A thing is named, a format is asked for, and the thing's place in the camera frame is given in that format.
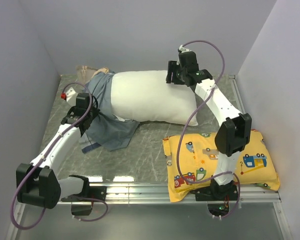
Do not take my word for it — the blue striped pillowcase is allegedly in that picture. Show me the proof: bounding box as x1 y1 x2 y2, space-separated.
76 65 140 154

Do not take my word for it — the white pillow insert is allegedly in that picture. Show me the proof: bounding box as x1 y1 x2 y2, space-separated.
110 70 197 125

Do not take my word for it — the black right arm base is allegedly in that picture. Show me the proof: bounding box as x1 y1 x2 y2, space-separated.
190 184 241 220

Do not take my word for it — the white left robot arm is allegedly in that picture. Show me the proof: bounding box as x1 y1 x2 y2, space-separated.
13 93 99 209

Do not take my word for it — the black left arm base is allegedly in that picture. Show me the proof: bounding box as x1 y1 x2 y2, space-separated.
60 185 107 217

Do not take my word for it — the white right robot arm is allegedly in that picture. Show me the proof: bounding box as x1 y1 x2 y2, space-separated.
166 46 252 200

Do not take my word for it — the yellow cartoon car pillow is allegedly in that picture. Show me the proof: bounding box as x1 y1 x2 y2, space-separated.
162 130 280 203

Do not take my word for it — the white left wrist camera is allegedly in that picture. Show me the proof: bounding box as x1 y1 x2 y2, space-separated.
60 87 78 106

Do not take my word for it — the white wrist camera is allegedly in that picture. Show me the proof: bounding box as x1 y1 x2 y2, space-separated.
177 45 191 54
60 87 78 106

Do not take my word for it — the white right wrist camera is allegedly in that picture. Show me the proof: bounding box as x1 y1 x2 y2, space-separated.
177 45 191 54

